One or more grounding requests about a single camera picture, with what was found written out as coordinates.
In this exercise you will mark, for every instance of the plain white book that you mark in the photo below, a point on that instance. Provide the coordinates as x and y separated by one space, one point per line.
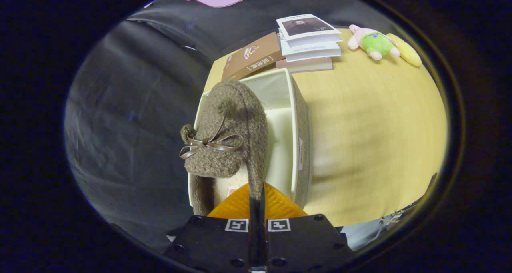
312 51

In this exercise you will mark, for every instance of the yellow plush toy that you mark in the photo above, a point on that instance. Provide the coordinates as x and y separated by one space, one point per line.
410 53

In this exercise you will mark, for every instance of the brown book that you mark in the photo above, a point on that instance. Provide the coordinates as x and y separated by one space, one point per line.
252 57

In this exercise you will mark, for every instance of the green and pink plush toy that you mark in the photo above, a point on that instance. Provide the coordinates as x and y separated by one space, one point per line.
376 44

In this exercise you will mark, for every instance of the brown fuzzy slipper shoe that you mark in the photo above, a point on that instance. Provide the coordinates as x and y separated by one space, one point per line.
240 117

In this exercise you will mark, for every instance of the beige book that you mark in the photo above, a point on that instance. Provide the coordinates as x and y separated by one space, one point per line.
308 65

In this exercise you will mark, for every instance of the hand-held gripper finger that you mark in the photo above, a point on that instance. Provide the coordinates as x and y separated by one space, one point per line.
262 237
252 237

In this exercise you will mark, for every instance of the grey fabric storage box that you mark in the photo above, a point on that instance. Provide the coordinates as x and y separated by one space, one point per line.
280 93

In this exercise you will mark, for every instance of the white book with portrait cover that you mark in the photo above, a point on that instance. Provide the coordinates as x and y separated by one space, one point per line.
304 27

